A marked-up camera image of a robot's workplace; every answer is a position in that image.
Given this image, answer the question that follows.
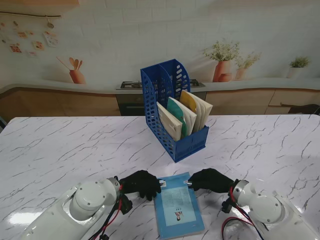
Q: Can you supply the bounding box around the printed kitchen backdrop banner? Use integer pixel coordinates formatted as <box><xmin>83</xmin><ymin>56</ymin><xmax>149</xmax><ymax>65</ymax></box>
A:
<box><xmin>0</xmin><ymin>0</ymin><xmax>320</xmax><ymax>118</ymax></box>

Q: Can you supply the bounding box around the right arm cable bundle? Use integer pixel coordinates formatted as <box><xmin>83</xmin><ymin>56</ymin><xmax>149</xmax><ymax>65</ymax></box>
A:
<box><xmin>221</xmin><ymin>186</ymin><xmax>266</xmax><ymax>240</ymax></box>

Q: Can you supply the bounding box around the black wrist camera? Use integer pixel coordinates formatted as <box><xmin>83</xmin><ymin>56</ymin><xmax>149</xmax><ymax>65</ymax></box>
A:
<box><xmin>119</xmin><ymin>196</ymin><xmax>134</xmax><ymax>215</ymax></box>
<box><xmin>221</xmin><ymin>198</ymin><xmax>235</xmax><ymax>215</ymax></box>

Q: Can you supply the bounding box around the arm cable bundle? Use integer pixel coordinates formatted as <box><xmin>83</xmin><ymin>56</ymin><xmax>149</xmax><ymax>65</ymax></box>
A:
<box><xmin>88</xmin><ymin>184</ymin><xmax>126</xmax><ymax>240</ymax></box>
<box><xmin>221</xmin><ymin>186</ymin><xmax>266</xmax><ymax>240</ymax></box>

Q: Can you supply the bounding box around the tan paperback book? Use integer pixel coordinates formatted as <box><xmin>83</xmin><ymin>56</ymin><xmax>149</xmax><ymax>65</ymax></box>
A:
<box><xmin>156</xmin><ymin>101</ymin><xmax>183</xmax><ymax>141</ymax></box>

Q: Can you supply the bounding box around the light blue paperback book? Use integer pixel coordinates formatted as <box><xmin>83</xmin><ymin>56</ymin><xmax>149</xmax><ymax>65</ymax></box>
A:
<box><xmin>153</xmin><ymin>171</ymin><xmax>206</xmax><ymax>240</ymax></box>

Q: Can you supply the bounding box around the yellow and white book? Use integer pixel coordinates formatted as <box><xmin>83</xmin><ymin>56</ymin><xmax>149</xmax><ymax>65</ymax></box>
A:
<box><xmin>179</xmin><ymin>89</ymin><xmax>214</xmax><ymax>132</ymax></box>

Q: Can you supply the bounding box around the teal illustrated paperback book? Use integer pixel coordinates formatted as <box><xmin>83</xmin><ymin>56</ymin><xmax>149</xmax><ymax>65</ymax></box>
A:
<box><xmin>166</xmin><ymin>96</ymin><xmax>198</xmax><ymax>139</ymax></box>

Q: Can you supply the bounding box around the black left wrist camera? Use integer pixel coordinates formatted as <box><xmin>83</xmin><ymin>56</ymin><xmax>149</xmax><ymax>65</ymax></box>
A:
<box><xmin>119</xmin><ymin>196</ymin><xmax>134</xmax><ymax>215</ymax></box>

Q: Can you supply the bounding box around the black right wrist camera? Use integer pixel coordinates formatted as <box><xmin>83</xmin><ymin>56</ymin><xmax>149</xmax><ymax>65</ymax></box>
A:
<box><xmin>221</xmin><ymin>198</ymin><xmax>235</xmax><ymax>215</ymax></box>

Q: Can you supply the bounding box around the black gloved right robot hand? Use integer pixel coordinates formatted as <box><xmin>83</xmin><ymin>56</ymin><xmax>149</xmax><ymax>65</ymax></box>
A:
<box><xmin>187</xmin><ymin>168</ymin><xmax>240</xmax><ymax>195</ymax></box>

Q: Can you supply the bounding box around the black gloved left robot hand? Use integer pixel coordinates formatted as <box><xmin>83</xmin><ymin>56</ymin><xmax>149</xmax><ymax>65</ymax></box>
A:
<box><xmin>119</xmin><ymin>169</ymin><xmax>163</xmax><ymax>202</ymax></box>

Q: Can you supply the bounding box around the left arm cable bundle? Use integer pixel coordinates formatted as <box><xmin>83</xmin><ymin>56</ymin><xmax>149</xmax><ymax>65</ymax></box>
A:
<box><xmin>88</xmin><ymin>184</ymin><xmax>126</xmax><ymax>240</ymax></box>

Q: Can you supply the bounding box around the blue plastic file holder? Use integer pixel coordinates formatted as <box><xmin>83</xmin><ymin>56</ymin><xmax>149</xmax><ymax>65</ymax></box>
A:
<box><xmin>140</xmin><ymin>58</ymin><xmax>210</xmax><ymax>164</ymax></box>

